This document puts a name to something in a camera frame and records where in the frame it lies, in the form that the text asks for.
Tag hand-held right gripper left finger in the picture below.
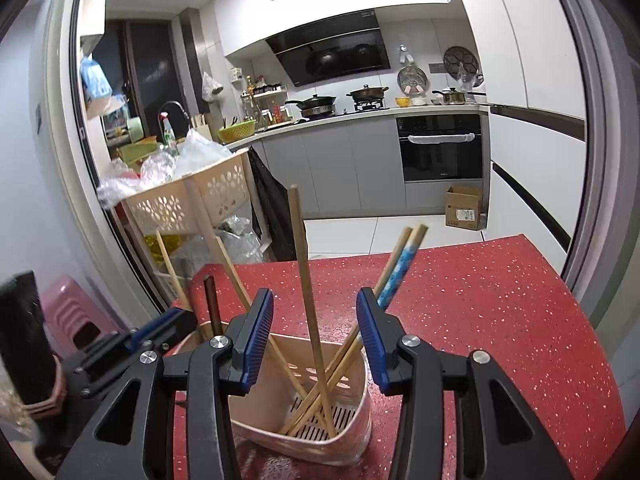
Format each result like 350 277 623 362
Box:
55 287 276 480

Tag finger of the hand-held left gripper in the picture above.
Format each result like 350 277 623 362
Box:
65 306 199 400

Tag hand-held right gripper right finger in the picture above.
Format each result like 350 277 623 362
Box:
355 287 576 480

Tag wooden chopstick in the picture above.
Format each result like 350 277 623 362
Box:
287 185 337 438
155 231 194 312
282 226 414 435
185 179 307 403

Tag dark brown chopstick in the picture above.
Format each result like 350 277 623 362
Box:
203 275 225 337

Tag beige plastic utensil holder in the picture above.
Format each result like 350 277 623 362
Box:
175 317 374 463

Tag blue patterned chopstick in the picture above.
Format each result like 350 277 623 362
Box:
300 223 430 426

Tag pink plastic stool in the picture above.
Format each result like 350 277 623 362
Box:
39 275 122 353

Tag yellow packet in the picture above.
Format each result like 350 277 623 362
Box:
144 231 187 267

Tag clear plastic bags in cart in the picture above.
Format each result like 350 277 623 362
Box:
212 214 267 267

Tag dark hanging cloth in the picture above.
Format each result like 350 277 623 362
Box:
247 147 299 262

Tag crumpled clear plastic bag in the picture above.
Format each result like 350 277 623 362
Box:
96 152 177 209

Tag beige plastic basket cart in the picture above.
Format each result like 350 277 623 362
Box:
121 149 268 306

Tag cardboard box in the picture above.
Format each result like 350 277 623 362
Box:
444 185 487 231

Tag grey base cabinets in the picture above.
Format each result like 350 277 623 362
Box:
226 120 407 219

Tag spray bottle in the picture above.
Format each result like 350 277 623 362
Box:
159 113 179 155

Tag wooden knife block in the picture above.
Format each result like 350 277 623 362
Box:
189 114 214 142

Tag black built-in oven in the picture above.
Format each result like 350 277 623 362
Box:
395 113 485 182

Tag green colander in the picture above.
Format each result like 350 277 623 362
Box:
218 120 259 144

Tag curved kitchen faucet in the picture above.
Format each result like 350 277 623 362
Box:
158 101 192 135

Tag spice rack with bottles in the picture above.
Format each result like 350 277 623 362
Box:
241 76 292 127

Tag white refrigerator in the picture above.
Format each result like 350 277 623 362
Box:
480 0 590 261

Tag hanging white plastic bag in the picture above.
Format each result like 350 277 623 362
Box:
201 71 225 103

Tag black wok with lid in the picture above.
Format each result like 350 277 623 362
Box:
284 93 338 117

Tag dark pot with lid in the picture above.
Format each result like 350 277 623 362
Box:
347 84 390 104

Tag blue packet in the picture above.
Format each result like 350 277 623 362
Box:
79 56 114 102

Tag small steel pot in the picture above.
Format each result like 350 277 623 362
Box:
432 87 467 106

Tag round metal steamer rack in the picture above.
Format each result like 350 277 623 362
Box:
397 65 429 97

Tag round dark egg pan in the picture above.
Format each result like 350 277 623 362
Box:
443 45 480 81

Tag black range hood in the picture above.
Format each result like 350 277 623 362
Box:
264 9 392 87

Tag grey door frame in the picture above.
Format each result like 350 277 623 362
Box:
42 0 636 311

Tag white wall cabinets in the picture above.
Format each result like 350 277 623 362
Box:
214 0 528 59

